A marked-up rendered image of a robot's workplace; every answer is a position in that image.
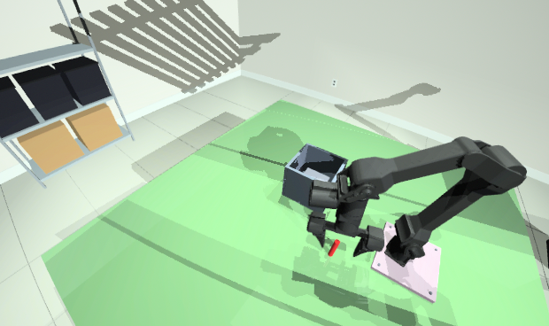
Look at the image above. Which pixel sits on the dark red peg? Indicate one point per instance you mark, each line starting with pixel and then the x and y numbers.
pixel 334 247

